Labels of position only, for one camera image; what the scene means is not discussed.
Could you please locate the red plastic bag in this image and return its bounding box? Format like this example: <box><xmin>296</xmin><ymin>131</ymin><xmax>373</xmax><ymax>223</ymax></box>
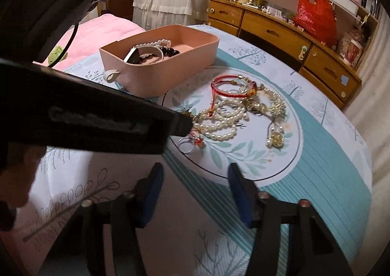
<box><xmin>297</xmin><ymin>0</ymin><xmax>338</xmax><ymax>45</ymax></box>

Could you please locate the gold ornate brooch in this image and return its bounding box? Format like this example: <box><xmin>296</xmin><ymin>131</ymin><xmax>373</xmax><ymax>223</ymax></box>
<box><xmin>245</xmin><ymin>98</ymin><xmax>268</xmax><ymax>113</ymax></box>

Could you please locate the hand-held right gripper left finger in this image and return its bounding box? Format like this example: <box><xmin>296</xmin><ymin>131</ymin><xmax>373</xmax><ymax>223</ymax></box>
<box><xmin>69</xmin><ymin>163</ymin><xmax>165</xmax><ymax>276</ymax></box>

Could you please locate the black bead bracelet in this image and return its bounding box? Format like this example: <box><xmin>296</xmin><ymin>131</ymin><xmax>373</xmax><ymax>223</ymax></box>
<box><xmin>160</xmin><ymin>46</ymin><xmax>181</xmax><ymax>57</ymax></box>

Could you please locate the green cloth scrap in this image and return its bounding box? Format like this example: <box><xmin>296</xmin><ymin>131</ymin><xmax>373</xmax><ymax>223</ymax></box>
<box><xmin>47</xmin><ymin>45</ymin><xmax>67</xmax><ymax>63</ymax></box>

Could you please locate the pink blanket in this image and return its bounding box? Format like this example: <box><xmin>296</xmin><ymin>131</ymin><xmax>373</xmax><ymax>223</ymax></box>
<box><xmin>41</xmin><ymin>13</ymin><xmax>147</xmax><ymax>73</ymax></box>

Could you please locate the silver ring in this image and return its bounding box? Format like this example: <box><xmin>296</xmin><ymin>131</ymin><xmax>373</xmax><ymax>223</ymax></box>
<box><xmin>178</xmin><ymin>137</ymin><xmax>196</xmax><ymax>154</ymax></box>

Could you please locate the black and white wristband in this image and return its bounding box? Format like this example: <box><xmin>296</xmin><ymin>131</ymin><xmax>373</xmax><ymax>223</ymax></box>
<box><xmin>123</xmin><ymin>45</ymin><xmax>166</xmax><ymax>65</ymax></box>

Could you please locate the white pearl bracelet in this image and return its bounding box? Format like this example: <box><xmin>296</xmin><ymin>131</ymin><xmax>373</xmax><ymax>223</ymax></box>
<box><xmin>133</xmin><ymin>39</ymin><xmax>173</xmax><ymax>51</ymax></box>

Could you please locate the pink plastic box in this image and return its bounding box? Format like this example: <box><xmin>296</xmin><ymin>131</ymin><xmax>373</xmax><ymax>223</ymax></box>
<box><xmin>99</xmin><ymin>24</ymin><xmax>220</xmax><ymax>98</ymax></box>

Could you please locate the gold chain bracelet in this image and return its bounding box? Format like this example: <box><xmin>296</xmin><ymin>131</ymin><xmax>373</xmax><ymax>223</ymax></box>
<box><xmin>241</xmin><ymin>80</ymin><xmax>287</xmax><ymax>122</ymax></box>

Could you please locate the cream curtain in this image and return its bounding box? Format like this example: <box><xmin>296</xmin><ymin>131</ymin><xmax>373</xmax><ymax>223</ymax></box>
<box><xmin>344</xmin><ymin>17</ymin><xmax>390</xmax><ymax>267</ymax></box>

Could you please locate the large-bead pearl strand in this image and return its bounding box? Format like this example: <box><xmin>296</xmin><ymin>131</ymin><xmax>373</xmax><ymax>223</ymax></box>
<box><xmin>193</xmin><ymin>108</ymin><xmax>239</xmax><ymax>143</ymax></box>

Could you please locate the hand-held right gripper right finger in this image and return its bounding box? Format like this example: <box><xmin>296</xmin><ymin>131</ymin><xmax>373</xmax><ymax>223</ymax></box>
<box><xmin>228</xmin><ymin>163</ymin><xmax>355</xmax><ymax>276</ymax></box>

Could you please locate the red cord bracelet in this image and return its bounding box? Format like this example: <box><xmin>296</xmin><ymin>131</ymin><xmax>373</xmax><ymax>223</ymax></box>
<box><xmin>210</xmin><ymin>75</ymin><xmax>259</xmax><ymax>118</ymax></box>

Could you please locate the wooden desk with drawers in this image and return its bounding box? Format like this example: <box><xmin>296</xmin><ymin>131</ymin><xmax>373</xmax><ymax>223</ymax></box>
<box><xmin>206</xmin><ymin>0</ymin><xmax>362</xmax><ymax>109</ymax></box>

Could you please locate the black cable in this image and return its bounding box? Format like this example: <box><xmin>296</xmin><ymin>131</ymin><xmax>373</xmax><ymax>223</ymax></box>
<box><xmin>45</xmin><ymin>24</ymin><xmax>78</xmax><ymax>67</ymax></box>

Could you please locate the red bead charm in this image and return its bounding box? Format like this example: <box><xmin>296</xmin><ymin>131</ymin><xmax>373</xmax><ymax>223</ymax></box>
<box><xmin>189</xmin><ymin>130</ymin><xmax>205</xmax><ymax>149</ymax></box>

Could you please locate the gold pendant watch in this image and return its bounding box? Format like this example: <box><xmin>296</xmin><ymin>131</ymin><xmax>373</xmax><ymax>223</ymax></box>
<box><xmin>266</xmin><ymin>120</ymin><xmax>286</xmax><ymax>148</ymax></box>

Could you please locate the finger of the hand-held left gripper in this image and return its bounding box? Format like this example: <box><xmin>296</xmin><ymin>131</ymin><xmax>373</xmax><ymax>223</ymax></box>
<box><xmin>166</xmin><ymin>109</ymin><xmax>194</xmax><ymax>138</ymax></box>

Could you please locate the small-bead pearl bracelet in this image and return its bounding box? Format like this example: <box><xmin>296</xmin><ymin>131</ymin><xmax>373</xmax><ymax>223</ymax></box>
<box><xmin>213</xmin><ymin>98</ymin><xmax>249</xmax><ymax>122</ymax></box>

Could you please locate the person's left hand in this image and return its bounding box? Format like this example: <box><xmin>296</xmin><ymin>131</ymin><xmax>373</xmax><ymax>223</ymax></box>
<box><xmin>0</xmin><ymin>143</ymin><xmax>47</xmax><ymax>208</ymax></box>

